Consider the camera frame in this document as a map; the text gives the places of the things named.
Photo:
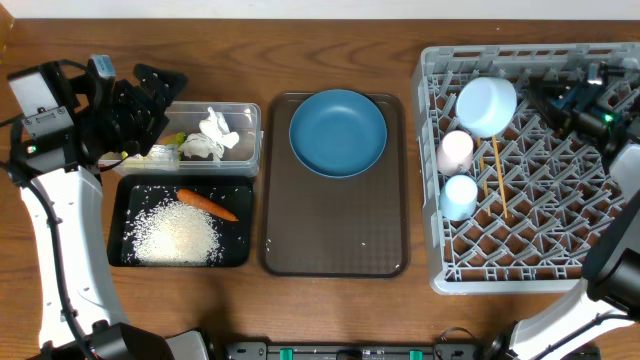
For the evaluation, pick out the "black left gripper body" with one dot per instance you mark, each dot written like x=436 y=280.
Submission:
x=121 y=120

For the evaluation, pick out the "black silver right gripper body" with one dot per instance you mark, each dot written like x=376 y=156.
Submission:
x=591 y=112

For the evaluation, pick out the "light blue bowl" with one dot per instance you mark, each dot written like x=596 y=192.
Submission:
x=486 y=106

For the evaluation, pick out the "white paper napkin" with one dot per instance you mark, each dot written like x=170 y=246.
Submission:
x=202 y=146

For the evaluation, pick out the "pink plastic cup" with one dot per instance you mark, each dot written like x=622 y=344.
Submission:
x=455 y=153

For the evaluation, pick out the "orange carrot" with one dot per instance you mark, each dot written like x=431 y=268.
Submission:
x=194 y=199

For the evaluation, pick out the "light blue plastic cup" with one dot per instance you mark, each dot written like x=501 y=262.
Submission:
x=458 y=198

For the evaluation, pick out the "dark blue plate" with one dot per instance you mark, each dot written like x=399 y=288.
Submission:
x=338 y=133

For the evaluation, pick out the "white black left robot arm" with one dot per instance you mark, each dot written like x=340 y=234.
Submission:
x=82 y=316

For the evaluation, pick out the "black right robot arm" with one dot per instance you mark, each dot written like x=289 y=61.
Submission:
x=606 y=297

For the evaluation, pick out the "clear plastic waste bin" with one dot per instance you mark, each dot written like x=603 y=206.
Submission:
x=241 y=160

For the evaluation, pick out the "grey plastic dishwasher rack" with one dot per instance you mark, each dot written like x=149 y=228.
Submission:
x=560 y=199

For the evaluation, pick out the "yellow green snack wrapper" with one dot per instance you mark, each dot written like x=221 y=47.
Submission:
x=166 y=150

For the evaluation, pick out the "black rectangular tray bin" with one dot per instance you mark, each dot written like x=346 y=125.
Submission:
x=143 y=192

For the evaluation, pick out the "spilled white rice pile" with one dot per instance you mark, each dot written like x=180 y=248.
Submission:
x=173 y=234

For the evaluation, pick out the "dark brown serving tray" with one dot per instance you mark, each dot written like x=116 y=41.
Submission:
x=326 y=227

